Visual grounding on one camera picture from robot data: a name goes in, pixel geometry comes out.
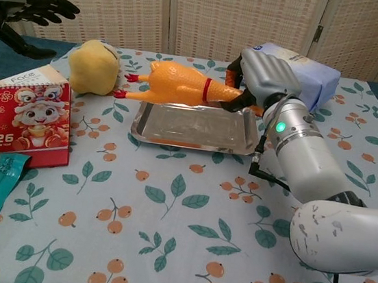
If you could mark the red 2026 desk calendar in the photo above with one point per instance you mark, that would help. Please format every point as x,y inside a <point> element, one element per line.
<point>33,119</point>

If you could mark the floral print tablecloth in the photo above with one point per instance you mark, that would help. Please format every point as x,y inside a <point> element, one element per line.
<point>164,231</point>

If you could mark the yellow plush toy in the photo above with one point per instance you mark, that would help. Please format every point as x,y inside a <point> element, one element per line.
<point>92,71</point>

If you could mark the rectangular steel tray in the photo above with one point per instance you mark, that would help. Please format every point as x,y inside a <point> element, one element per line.
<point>190,128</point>

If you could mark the yellow rubber chicken toy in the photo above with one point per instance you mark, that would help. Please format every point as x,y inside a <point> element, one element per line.
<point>182,82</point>

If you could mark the bamboo folding screen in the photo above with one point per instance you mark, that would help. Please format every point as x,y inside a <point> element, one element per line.
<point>123,5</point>

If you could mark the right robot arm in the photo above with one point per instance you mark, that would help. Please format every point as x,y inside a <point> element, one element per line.
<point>311,156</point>

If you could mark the beige Face box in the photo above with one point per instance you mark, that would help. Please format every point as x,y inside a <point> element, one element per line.
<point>28,77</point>

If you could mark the blue white tissue pack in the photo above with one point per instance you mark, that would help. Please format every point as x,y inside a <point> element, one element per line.
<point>317,81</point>

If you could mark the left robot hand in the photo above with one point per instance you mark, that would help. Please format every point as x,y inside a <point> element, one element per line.
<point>36,5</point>

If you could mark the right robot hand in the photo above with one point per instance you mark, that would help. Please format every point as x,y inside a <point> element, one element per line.
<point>269,75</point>

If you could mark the metal screen hinge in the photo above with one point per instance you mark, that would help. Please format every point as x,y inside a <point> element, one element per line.
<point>318,33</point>

